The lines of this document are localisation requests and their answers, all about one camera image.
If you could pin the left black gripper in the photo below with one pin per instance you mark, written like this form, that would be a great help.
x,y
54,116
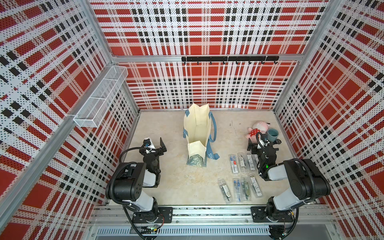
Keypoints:
x,y
159,151

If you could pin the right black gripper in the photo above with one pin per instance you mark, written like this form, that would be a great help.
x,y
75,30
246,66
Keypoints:
x,y
249,145

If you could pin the clear compass case gold label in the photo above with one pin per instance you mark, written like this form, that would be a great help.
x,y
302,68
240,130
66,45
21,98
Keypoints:
x,y
243,163

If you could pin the clear compass case red label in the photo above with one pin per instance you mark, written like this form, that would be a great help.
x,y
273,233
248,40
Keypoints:
x,y
234,165

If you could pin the cream canvas tote bag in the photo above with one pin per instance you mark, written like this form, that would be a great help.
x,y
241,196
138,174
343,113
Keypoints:
x,y
200,131

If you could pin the clear case barcode label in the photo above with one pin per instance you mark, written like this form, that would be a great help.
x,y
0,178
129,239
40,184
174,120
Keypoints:
x,y
256,186

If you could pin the clear case green compass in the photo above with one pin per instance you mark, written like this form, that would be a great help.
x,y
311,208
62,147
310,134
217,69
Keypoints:
x,y
246,189

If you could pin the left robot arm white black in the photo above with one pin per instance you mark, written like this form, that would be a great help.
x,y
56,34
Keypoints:
x,y
130,178

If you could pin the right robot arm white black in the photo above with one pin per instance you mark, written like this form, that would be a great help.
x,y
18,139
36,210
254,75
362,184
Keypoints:
x,y
306,182

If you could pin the teal ceramic cup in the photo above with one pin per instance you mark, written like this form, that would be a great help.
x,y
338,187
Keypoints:
x,y
272,135

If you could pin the pink plush toy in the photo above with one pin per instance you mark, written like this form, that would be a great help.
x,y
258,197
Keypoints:
x,y
258,127

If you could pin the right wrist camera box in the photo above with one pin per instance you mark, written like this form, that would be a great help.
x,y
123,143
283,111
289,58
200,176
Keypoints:
x,y
263,141

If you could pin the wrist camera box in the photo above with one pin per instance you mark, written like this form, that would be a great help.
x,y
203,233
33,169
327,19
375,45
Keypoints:
x,y
263,141
147,143

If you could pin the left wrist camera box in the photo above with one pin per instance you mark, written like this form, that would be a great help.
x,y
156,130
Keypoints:
x,y
147,143

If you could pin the white wire mesh basket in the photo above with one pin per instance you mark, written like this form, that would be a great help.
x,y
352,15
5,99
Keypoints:
x,y
95,108

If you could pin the black wall hook rail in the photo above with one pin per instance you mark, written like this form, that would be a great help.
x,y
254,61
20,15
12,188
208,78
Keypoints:
x,y
261,59

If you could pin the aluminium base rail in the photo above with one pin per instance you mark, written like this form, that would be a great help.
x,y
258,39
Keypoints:
x,y
315,222

